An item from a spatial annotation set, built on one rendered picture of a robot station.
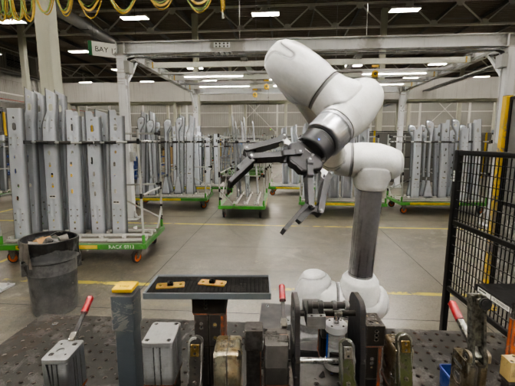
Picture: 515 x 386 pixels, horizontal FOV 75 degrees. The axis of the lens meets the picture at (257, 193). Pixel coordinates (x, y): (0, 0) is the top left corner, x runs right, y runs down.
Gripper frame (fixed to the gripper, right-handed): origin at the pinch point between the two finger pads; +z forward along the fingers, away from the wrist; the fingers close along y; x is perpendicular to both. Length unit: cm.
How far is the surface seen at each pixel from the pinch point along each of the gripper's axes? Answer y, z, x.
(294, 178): 113, -495, -830
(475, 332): -58, -22, -24
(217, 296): -3.3, 12.3, -41.7
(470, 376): -64, -15, -29
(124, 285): 20, 28, -52
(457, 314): -56, -27, -30
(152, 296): 10, 24, -45
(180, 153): 347, -254, -686
